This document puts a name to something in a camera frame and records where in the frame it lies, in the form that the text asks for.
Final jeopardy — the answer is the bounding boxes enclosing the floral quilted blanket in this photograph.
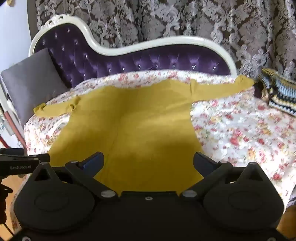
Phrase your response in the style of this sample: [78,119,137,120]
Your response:
[23,70,296,210]

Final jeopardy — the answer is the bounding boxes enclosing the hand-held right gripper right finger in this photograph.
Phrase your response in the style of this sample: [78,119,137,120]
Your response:
[180,152,274,202]

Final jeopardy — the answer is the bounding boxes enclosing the purple tufted velvet headboard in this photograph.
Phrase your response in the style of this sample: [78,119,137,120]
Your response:
[0,14,238,149]

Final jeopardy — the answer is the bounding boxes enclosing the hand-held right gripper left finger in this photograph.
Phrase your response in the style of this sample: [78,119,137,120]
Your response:
[31,152,121,202]

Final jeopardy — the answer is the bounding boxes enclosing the yellow knit sweater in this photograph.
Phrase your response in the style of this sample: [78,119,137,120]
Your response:
[33,75,256,196]

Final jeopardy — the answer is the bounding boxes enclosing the grey pillow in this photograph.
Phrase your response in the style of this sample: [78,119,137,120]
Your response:
[0,47,70,127]

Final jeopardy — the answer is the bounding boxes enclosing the brown damask curtain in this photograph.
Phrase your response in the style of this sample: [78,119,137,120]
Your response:
[35,0,296,109]

